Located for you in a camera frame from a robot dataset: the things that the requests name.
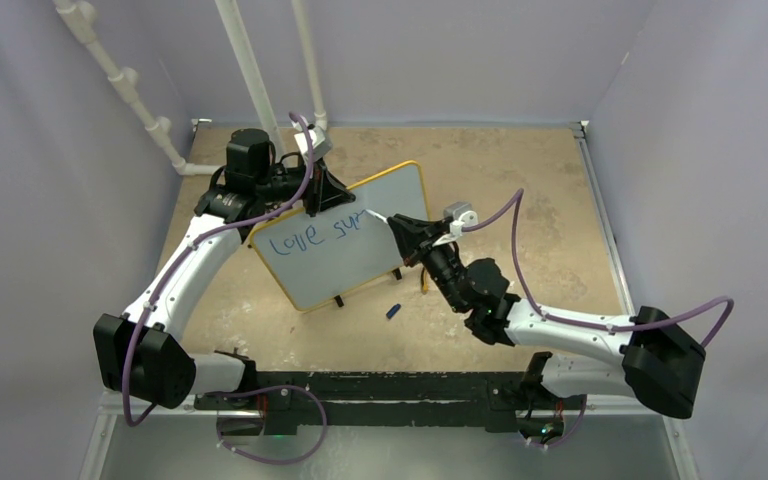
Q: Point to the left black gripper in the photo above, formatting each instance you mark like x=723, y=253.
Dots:
x=325, y=191

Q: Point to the blue whiteboard marker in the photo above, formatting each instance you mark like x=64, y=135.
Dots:
x=376, y=216

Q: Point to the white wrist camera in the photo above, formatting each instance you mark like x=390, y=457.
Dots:
x=313, y=142
x=459, y=216

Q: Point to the aluminium frame rail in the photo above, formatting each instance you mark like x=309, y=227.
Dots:
x=579, y=133

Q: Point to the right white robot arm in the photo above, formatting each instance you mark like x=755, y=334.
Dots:
x=644, y=356

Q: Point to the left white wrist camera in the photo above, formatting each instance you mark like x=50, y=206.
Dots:
x=313, y=142

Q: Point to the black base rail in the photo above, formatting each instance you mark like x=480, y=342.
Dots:
x=498, y=402

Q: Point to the yellow framed whiteboard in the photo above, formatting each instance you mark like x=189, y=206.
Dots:
x=316, y=259

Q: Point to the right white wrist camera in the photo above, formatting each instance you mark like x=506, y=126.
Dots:
x=459, y=216

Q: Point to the blue marker cap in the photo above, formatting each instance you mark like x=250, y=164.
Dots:
x=392, y=311

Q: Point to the yellow handled pliers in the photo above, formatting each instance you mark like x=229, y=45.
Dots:
x=424, y=281

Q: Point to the white pvc pipe frame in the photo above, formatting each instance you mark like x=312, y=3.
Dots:
x=213, y=73

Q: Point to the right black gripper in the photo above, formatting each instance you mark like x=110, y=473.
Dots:
x=418, y=236

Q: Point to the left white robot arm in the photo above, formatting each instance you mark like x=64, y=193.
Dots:
x=139, y=351

